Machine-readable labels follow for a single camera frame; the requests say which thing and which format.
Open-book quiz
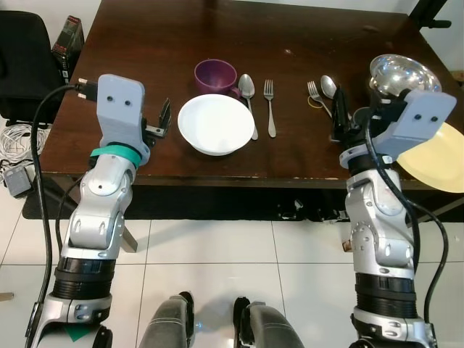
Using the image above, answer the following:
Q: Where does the silver metal fork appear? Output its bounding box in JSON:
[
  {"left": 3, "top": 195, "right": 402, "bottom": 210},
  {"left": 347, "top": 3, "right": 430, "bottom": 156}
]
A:
[
  {"left": 262, "top": 79, "right": 278, "bottom": 139},
  {"left": 306, "top": 80, "right": 335, "bottom": 121}
]

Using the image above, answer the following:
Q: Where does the silver metal spoon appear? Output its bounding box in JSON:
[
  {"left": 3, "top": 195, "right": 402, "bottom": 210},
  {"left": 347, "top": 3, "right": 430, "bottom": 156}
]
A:
[
  {"left": 238, "top": 73, "right": 260, "bottom": 141},
  {"left": 320, "top": 75, "right": 342, "bottom": 111}
]

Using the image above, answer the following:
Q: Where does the white bowl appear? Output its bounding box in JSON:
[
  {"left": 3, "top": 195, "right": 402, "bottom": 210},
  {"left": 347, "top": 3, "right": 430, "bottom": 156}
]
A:
[{"left": 177, "top": 94, "right": 256, "bottom": 157}]

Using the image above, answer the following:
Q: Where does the purple mug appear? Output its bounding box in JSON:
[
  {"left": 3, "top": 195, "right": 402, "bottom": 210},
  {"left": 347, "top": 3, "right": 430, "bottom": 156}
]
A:
[{"left": 194, "top": 59, "right": 243, "bottom": 101}]

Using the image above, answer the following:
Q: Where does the shiny steel bowl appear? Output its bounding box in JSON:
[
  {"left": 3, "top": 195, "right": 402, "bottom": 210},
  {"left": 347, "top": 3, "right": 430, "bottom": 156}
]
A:
[{"left": 368, "top": 54, "right": 442, "bottom": 104}]

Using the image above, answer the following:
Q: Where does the pale yellow plate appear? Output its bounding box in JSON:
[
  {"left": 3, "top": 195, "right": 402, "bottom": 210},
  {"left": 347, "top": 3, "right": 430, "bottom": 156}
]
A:
[{"left": 397, "top": 121, "right": 464, "bottom": 194}]

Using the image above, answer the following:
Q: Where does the dark wooden table leg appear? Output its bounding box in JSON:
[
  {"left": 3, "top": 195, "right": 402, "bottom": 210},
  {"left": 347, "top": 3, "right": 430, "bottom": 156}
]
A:
[{"left": 118, "top": 216, "right": 139, "bottom": 254}]

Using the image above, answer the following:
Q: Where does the dark red-black box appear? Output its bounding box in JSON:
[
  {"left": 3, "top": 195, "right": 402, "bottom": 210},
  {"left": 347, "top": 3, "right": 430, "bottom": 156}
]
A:
[{"left": 51, "top": 15, "right": 86, "bottom": 74}]

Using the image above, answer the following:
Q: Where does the black stand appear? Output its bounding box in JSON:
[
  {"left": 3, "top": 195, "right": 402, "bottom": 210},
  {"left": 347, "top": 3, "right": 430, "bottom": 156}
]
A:
[{"left": 408, "top": 0, "right": 452, "bottom": 30}]

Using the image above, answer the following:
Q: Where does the grey power adapter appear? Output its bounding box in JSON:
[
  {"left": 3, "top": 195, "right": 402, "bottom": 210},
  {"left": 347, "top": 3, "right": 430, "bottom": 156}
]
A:
[{"left": 2, "top": 162, "right": 38, "bottom": 198}]

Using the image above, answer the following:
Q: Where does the black office chair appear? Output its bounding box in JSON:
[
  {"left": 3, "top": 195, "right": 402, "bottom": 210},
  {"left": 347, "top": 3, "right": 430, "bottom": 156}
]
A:
[{"left": 0, "top": 10, "right": 63, "bottom": 125}]

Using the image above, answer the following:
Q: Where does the grey robot left leg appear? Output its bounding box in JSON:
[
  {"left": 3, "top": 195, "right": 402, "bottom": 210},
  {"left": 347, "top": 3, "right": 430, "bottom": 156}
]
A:
[{"left": 136, "top": 291, "right": 196, "bottom": 348}]

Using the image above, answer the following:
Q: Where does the grey robot leg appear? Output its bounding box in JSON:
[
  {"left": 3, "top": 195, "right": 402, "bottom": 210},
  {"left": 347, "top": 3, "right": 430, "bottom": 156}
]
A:
[
  {"left": 136, "top": 291, "right": 196, "bottom": 348},
  {"left": 232, "top": 295, "right": 305, "bottom": 348}
]

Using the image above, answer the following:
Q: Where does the grey robot right leg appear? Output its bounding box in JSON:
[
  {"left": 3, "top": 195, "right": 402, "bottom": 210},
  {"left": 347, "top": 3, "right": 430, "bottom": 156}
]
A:
[{"left": 232, "top": 295, "right": 305, "bottom": 348}]

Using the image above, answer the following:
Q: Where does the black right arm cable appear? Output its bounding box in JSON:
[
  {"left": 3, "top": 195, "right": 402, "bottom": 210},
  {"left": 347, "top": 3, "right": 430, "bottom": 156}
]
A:
[{"left": 365, "top": 109, "right": 450, "bottom": 327}]

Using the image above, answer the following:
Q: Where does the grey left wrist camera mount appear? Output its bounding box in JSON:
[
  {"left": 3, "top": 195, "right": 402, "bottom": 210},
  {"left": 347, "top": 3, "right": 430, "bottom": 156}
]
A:
[{"left": 96, "top": 73, "right": 154, "bottom": 150}]

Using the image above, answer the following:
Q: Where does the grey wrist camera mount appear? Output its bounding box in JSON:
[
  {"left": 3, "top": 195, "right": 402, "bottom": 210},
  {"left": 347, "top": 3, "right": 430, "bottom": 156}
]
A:
[
  {"left": 376, "top": 90, "right": 458, "bottom": 157},
  {"left": 96, "top": 73, "right": 154, "bottom": 150}
]

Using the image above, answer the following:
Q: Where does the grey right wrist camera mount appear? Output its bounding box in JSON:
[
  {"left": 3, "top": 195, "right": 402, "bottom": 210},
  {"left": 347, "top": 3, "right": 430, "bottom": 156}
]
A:
[{"left": 376, "top": 90, "right": 458, "bottom": 157}]

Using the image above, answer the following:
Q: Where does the white cable bundle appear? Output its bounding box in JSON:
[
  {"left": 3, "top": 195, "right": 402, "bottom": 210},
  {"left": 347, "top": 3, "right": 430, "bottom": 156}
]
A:
[{"left": 0, "top": 122, "right": 49, "bottom": 158}]

